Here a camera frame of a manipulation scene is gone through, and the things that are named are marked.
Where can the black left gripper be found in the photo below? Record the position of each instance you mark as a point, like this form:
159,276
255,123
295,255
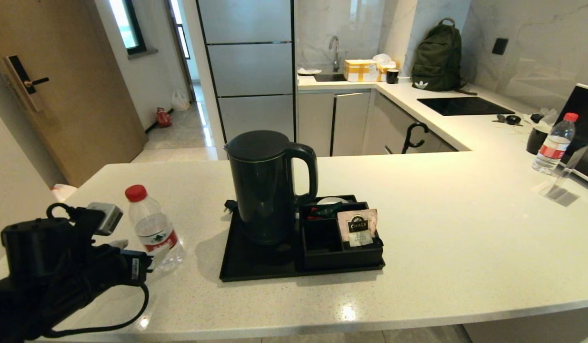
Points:
115,267

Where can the clear water bottle green logo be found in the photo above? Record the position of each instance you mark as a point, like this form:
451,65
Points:
155,233

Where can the black electric kettle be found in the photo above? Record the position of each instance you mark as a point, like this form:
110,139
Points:
263,190

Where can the pink tea bag packet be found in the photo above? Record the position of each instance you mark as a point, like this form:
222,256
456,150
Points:
358,228

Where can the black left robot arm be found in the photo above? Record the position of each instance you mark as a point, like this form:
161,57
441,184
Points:
17,309

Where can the black cylindrical container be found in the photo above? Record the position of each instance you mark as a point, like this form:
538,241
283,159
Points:
535,140

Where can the clear water bottle red label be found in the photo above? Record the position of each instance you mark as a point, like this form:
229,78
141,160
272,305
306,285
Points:
553,147

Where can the black power plug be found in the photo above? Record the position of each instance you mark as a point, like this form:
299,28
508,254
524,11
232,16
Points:
231,206

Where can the red bag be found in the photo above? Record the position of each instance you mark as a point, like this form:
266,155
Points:
164,117

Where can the black rectangular serving tray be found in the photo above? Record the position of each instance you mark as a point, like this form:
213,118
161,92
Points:
255,262

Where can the wooden door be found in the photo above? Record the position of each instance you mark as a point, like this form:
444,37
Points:
84,95

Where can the white plastic bag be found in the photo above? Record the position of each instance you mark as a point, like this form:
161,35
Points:
180,101

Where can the black compartment organizer box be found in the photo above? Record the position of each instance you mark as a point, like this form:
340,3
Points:
322,255

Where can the dark green red sachet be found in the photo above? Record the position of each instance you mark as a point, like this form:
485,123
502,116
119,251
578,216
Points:
327,209

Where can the silver refrigerator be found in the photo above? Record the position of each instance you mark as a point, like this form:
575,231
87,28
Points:
248,66

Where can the dark framed window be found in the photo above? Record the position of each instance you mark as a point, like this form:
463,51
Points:
134,24

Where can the grey cabinet door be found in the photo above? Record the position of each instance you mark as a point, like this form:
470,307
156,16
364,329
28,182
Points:
351,124
315,124

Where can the white plate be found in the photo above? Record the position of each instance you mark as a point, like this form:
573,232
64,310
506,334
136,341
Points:
309,71

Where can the dark kitchen sink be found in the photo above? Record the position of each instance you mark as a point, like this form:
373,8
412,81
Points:
329,77

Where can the chrome sink faucet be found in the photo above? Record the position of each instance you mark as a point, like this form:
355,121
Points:
335,52

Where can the grey corner cabinet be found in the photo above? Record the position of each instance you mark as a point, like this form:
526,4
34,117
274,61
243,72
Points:
386,128

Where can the white box yellow tape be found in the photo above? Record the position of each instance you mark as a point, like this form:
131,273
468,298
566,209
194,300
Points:
360,70

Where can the black mug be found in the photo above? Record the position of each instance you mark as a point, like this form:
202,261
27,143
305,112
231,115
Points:
392,76

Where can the crumpled white bag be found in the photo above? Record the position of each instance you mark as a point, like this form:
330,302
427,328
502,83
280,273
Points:
382,58

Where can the black induction cooktop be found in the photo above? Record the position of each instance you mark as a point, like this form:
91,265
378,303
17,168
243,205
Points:
460,105

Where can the green backpack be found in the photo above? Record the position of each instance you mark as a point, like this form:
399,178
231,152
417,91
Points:
436,57

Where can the black key fob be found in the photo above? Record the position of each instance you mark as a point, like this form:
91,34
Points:
513,120

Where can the clear acrylic sign holder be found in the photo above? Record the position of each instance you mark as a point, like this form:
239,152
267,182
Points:
558,190

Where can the crumpled clear plastic wrap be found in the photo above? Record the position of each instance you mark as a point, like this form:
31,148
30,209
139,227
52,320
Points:
548,116

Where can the white framed black appliance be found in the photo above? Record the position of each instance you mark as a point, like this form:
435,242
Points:
584,109

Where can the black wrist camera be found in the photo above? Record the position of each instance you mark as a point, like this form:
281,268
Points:
36,247

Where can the black wall socket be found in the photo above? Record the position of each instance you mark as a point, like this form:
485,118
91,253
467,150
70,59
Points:
500,46

